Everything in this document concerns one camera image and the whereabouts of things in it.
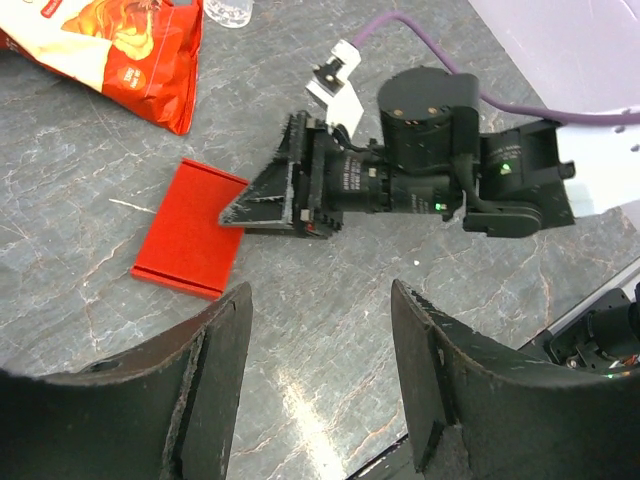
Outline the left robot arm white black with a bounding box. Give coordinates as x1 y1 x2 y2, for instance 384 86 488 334
1 269 639 479

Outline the red paper box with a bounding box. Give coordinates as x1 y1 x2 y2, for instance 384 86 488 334
130 158 248 300

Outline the chips bag beige orange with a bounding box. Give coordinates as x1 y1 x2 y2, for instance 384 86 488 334
1 0 204 135

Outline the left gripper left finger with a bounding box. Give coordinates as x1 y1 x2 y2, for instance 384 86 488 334
1 283 253 479

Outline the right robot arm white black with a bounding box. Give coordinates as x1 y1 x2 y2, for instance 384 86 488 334
219 67 576 238

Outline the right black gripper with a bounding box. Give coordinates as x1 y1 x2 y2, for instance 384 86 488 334
218 67 480 238

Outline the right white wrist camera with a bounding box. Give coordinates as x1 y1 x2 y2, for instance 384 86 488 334
306 39 364 140

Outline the clear water bottle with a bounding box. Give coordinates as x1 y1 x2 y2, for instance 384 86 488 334
203 0 254 29

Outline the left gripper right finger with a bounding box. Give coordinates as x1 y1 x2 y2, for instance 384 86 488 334
391 281 639 479

